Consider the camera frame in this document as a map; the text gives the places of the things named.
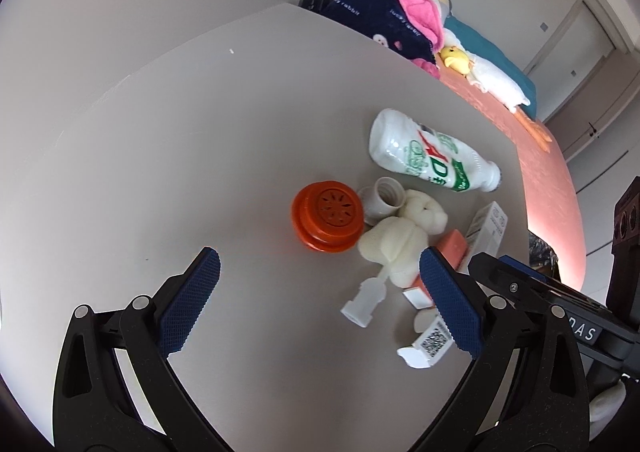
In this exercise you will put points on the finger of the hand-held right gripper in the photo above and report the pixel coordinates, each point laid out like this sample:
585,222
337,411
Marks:
525,266
505,277

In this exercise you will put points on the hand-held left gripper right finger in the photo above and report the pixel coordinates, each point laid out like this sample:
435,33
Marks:
447,292

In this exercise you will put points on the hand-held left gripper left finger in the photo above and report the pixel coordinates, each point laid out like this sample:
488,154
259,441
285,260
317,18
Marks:
192,292

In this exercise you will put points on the black trash bag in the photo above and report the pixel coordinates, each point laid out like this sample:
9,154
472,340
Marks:
542,252

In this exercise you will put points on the pink box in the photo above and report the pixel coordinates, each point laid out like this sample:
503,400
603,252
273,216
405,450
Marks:
452,249

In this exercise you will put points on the white carton box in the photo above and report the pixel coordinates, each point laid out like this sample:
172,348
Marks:
490,229

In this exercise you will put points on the white plastic bottle green label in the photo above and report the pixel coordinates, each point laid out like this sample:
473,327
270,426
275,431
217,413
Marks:
430,152

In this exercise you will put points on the small white red box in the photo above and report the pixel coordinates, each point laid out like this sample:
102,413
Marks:
417,296

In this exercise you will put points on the small white box square code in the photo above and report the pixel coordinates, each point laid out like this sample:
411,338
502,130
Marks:
427,344

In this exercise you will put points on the white pump nozzle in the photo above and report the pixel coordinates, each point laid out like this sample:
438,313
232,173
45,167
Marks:
365,302

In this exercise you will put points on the salmon bed sheet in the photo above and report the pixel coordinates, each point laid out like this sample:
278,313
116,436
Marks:
545,182

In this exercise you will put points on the small white plastic cup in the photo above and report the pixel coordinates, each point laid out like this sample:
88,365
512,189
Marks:
385,197

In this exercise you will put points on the orange round lid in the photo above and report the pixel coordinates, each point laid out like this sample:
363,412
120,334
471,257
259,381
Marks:
327,214

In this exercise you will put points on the white goose plush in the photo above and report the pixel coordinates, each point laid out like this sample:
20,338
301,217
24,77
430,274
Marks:
500,82

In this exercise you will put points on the teal blanket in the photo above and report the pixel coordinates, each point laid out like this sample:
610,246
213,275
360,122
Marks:
495,57

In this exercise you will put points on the white door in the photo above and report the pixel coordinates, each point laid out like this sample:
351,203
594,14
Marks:
570,57

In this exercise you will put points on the yellow duck plush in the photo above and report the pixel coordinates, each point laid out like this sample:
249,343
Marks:
456,60

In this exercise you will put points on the pink fleece cloth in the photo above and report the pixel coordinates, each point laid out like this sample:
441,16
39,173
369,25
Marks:
420,15

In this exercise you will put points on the navy printed blanket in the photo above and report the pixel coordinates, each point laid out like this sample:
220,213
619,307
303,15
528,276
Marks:
380,12

